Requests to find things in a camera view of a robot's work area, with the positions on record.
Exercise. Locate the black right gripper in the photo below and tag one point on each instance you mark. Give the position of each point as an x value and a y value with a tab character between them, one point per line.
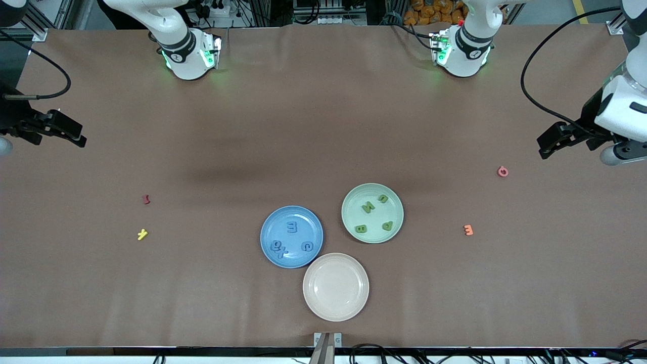
11	117

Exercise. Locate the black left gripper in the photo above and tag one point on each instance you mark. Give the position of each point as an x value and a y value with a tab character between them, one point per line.
588	120

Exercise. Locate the green foam letter P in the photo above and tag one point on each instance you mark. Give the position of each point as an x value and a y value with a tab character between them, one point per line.
390	226

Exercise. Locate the light green round plate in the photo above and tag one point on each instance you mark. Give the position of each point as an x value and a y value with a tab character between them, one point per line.
374	217

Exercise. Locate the green foam letter N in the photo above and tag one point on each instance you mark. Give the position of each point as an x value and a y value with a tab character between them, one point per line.
369	206

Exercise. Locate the green foam letter B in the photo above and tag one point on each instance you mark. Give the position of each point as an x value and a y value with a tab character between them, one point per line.
358	228

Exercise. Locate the blue foam letter with loop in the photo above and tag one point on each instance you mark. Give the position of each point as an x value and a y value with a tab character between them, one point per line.
272	246

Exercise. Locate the blue foam letter E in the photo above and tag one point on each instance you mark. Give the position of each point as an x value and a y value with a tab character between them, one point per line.
291	227

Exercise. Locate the blue foam letter C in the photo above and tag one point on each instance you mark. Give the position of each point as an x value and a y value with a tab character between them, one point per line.
303	246

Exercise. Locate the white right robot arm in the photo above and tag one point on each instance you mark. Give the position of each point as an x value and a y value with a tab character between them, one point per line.
187	55

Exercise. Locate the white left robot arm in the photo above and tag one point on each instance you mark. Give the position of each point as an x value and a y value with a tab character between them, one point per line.
467	55

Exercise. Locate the pink foam letter Q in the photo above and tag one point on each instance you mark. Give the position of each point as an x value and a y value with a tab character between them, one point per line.
499	172

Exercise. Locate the yellow foam letter Y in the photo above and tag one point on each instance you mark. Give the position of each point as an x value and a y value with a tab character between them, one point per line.
142	234

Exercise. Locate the orange foam letter E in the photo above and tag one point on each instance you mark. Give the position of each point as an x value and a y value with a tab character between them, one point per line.
468	230

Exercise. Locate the pile of orange objects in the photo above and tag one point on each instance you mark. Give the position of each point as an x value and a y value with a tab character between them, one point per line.
434	10

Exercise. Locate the white socket strip with plugs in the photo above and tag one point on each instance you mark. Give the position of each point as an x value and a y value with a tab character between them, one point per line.
212	7

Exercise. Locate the table covering sheet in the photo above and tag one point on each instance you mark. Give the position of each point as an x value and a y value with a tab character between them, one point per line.
323	126

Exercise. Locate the white power strip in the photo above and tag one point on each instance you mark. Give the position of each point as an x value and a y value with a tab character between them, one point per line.
341	20

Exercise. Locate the blue round plate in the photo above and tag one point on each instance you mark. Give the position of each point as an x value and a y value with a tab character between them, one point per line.
303	227

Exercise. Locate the beige round plate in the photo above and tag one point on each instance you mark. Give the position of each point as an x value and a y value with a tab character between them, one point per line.
335	287

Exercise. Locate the aluminium frame profile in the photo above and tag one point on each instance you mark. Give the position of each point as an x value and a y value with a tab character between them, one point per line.
615	26
45	23

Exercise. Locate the grey metal camera bracket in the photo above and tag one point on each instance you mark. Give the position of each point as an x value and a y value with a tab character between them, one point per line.
327	341

